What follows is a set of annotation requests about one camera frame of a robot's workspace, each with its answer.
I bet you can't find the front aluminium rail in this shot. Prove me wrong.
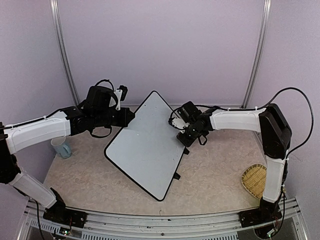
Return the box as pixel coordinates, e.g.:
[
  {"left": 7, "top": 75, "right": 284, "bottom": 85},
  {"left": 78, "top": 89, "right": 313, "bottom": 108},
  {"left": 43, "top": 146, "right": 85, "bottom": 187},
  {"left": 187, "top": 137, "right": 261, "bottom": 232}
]
[{"left": 17, "top": 198, "right": 309, "bottom": 240}]

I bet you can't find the woven bamboo tray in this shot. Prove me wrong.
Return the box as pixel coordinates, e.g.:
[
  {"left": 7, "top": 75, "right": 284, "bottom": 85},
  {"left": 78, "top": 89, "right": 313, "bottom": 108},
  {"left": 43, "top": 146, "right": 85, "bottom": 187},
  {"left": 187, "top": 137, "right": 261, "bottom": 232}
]
[{"left": 241, "top": 163, "right": 267, "bottom": 200}]

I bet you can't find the right aluminium corner post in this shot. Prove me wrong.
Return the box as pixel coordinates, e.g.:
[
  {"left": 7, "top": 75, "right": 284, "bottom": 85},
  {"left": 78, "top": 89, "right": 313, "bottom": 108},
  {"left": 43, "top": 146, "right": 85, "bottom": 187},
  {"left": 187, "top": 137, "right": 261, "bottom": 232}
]
[{"left": 241, "top": 0, "right": 272, "bottom": 109}]

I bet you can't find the left aluminium corner post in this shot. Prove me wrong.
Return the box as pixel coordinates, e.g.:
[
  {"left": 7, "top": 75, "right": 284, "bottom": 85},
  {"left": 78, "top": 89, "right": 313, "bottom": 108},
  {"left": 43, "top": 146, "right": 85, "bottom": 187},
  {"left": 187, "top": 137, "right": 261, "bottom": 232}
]
[{"left": 49, "top": 0, "right": 80, "bottom": 105}]

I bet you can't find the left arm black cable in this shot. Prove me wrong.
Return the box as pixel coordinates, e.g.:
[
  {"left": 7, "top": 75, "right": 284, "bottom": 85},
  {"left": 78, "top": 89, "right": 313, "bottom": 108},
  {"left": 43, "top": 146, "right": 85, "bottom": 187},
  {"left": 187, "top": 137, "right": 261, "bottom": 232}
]
[{"left": 88, "top": 79, "right": 116, "bottom": 139}]

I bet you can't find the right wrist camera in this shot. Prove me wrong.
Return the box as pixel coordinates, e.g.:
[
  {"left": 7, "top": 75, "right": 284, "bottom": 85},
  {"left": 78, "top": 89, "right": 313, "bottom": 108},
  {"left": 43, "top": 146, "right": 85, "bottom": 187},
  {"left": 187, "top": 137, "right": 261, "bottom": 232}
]
[{"left": 168, "top": 117, "right": 190, "bottom": 133}]

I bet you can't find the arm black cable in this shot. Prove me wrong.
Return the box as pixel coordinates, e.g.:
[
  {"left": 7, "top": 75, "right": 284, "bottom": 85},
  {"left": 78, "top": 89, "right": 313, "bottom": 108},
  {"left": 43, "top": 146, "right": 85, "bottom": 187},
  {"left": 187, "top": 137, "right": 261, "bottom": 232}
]
[
  {"left": 169, "top": 87, "right": 315, "bottom": 231},
  {"left": 88, "top": 79, "right": 116, "bottom": 139}
]

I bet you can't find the aluminium corner post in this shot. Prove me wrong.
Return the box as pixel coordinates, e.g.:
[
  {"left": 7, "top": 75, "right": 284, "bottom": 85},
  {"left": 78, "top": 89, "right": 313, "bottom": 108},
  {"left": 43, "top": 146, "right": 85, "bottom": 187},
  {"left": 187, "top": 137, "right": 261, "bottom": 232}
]
[
  {"left": 49, "top": 0, "right": 80, "bottom": 105},
  {"left": 241, "top": 0, "right": 272, "bottom": 109}
]

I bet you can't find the white whiteboard black frame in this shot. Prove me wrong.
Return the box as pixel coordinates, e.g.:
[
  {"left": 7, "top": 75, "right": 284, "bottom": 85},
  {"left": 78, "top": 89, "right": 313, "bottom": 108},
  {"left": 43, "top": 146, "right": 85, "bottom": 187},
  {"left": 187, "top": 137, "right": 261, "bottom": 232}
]
[{"left": 104, "top": 90, "right": 187, "bottom": 202}]

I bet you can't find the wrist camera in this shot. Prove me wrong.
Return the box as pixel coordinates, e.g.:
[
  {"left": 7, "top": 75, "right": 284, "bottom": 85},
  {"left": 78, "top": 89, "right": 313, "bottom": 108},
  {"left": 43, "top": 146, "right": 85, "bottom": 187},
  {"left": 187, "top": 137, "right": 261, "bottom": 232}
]
[
  {"left": 168, "top": 117, "right": 190, "bottom": 133},
  {"left": 114, "top": 85, "right": 128, "bottom": 111}
]

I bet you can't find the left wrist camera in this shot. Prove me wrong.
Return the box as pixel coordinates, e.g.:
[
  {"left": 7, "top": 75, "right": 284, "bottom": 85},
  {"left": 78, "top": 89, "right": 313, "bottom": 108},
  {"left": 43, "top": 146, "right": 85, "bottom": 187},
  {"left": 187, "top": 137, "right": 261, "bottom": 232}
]
[{"left": 114, "top": 85, "right": 128, "bottom": 111}]

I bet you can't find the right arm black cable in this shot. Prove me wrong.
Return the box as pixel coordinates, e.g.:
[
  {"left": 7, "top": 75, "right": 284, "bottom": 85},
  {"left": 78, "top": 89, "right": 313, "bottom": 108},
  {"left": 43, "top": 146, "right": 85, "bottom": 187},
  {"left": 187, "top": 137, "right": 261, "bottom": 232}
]
[{"left": 169, "top": 87, "right": 315, "bottom": 231}]

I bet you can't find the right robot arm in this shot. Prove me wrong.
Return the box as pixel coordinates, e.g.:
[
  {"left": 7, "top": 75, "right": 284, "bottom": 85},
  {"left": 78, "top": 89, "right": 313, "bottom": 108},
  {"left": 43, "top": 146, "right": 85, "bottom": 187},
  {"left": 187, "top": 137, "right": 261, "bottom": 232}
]
[{"left": 168, "top": 101, "right": 292, "bottom": 222}]

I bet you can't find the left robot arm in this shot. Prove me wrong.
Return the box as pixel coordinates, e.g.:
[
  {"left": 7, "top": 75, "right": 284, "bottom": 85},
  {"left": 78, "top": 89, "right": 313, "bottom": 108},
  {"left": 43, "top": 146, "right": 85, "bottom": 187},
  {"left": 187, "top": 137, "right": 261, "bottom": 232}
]
[{"left": 0, "top": 83, "right": 135, "bottom": 223}]

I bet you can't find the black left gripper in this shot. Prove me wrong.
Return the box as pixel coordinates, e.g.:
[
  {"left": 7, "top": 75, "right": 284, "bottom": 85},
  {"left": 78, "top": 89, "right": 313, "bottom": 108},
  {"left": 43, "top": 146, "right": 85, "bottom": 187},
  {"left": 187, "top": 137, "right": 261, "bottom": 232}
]
[{"left": 93, "top": 107, "right": 136, "bottom": 128}]

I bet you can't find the black whiteboard stand foot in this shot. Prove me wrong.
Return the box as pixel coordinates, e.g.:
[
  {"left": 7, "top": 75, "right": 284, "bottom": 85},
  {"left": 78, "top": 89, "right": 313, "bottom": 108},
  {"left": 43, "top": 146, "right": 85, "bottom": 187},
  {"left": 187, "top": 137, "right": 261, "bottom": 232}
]
[
  {"left": 173, "top": 172, "right": 181, "bottom": 180},
  {"left": 183, "top": 147, "right": 190, "bottom": 155}
]

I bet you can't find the light blue mug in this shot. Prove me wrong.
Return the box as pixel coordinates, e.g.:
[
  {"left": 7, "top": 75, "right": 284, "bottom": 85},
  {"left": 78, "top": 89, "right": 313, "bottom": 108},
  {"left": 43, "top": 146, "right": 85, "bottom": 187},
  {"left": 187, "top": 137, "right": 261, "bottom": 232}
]
[{"left": 50, "top": 136, "right": 72, "bottom": 159}]

